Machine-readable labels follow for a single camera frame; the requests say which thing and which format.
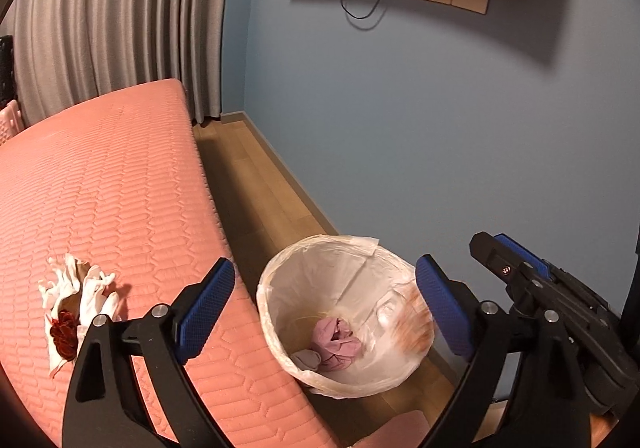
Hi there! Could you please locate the pink flat object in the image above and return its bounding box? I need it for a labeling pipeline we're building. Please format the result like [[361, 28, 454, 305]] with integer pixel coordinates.
[[352, 410, 431, 448]]

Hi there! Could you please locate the pink crumpled cloth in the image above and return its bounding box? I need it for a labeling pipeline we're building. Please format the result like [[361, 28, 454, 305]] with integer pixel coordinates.
[[312, 317, 364, 373]]

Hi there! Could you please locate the pink suitcase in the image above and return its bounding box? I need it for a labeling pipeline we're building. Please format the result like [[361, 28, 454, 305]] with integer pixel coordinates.
[[0, 99, 25, 145]]

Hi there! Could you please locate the pink quilted bed mattress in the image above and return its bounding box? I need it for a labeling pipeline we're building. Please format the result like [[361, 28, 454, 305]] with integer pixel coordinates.
[[0, 78, 351, 448]]

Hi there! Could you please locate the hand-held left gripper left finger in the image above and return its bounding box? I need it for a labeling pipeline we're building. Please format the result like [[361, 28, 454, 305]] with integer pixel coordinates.
[[62, 257, 236, 448]]

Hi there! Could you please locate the grey crumpled cloth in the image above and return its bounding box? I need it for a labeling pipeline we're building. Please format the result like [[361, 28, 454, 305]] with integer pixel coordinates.
[[291, 349, 324, 373]]

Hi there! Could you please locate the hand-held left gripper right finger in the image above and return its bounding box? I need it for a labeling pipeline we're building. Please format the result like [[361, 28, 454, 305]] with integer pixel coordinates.
[[415, 254, 596, 448]]

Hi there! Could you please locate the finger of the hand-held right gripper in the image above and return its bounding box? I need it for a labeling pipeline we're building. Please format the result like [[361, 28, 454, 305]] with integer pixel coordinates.
[[469, 231, 532, 301], [492, 234, 568, 281]]

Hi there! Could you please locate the trash bin with white liner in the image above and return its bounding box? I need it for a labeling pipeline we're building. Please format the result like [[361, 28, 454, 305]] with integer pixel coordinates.
[[256, 234, 436, 399]]

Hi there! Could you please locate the grey pleated curtain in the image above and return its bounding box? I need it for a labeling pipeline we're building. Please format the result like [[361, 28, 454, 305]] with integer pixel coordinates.
[[0, 0, 237, 126]]

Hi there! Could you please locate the dark red crumpled scrap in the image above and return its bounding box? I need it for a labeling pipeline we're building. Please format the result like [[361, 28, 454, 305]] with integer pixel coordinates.
[[47, 309, 80, 362]]

